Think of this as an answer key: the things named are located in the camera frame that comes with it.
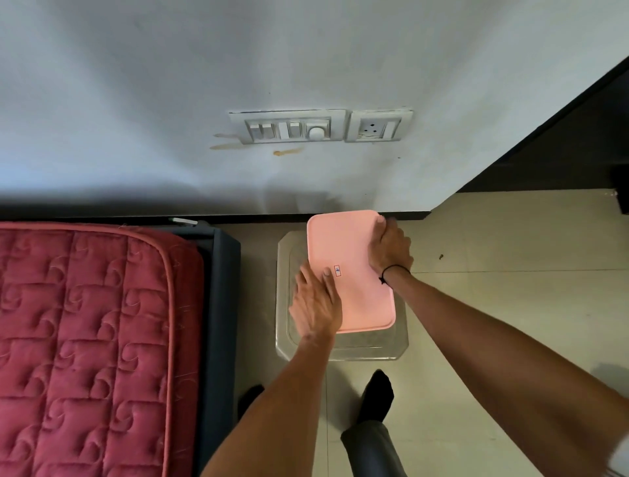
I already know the white switch panel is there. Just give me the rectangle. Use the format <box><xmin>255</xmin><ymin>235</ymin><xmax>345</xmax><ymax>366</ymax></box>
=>
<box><xmin>228</xmin><ymin>109</ymin><xmax>349</xmax><ymax>145</ymax></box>

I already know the white socket panel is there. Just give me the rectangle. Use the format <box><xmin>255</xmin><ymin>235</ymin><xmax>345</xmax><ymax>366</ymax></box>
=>
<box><xmin>345</xmin><ymin>106</ymin><xmax>414</xmax><ymax>143</ymax></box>

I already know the black wrist thread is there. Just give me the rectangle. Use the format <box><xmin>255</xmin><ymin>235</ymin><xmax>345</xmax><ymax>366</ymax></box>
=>
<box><xmin>378</xmin><ymin>265</ymin><xmax>412</xmax><ymax>286</ymax></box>

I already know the person's left forearm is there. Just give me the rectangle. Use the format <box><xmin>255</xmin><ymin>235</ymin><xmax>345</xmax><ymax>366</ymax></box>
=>
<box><xmin>200</xmin><ymin>330</ymin><xmax>341</xmax><ymax>477</ymax></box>

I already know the person's right hand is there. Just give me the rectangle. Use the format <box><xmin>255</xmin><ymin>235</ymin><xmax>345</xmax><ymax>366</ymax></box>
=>
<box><xmin>369</xmin><ymin>218</ymin><xmax>414</xmax><ymax>277</ymax></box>

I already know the grey plastic stool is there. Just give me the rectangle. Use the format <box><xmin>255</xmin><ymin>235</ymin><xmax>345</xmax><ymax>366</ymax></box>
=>
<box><xmin>276</xmin><ymin>230</ymin><xmax>410</xmax><ymax>363</ymax></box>

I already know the person's left hand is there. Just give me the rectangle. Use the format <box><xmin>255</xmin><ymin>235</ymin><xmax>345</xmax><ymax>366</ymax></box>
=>
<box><xmin>288</xmin><ymin>262</ymin><xmax>343</xmax><ymax>342</ymax></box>

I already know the dark wooden door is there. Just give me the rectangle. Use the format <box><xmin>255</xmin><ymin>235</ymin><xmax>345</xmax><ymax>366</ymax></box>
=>
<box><xmin>457</xmin><ymin>63</ymin><xmax>629</xmax><ymax>217</ymax></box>

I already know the dark blue bed frame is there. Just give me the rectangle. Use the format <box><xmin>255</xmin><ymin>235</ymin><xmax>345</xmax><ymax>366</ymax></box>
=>
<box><xmin>169</xmin><ymin>218</ymin><xmax>242</xmax><ymax>477</ymax></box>

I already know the person's black sock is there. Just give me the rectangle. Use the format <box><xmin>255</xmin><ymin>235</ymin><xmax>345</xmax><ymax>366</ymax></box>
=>
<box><xmin>356</xmin><ymin>370</ymin><xmax>395</xmax><ymax>426</ymax></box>
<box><xmin>238</xmin><ymin>384</ymin><xmax>266</xmax><ymax>419</ymax></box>

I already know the person's right forearm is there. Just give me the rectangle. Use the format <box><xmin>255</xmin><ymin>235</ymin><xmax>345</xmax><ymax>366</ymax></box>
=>
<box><xmin>381</xmin><ymin>268</ymin><xmax>629</xmax><ymax>477</ymax></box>

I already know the grey trouser leg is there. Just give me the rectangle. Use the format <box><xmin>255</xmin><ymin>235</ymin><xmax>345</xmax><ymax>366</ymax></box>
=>
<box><xmin>340</xmin><ymin>420</ymin><xmax>395</xmax><ymax>477</ymax></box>

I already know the person's right black sock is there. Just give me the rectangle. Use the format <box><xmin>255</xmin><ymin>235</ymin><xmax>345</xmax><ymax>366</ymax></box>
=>
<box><xmin>356</xmin><ymin>370</ymin><xmax>395</xmax><ymax>426</ymax></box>

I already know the person's left black sock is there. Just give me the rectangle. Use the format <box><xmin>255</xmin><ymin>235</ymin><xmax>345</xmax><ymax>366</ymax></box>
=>
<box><xmin>238</xmin><ymin>384</ymin><xmax>266</xmax><ymax>419</ymax></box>

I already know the red quilted mattress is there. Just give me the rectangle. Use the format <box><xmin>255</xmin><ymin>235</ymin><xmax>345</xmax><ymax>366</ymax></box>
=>
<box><xmin>0</xmin><ymin>221</ymin><xmax>204</xmax><ymax>477</ymax></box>

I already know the pink plastic tray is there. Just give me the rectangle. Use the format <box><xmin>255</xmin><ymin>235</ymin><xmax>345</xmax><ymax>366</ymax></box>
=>
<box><xmin>307</xmin><ymin>210</ymin><xmax>397</xmax><ymax>334</ymax></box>

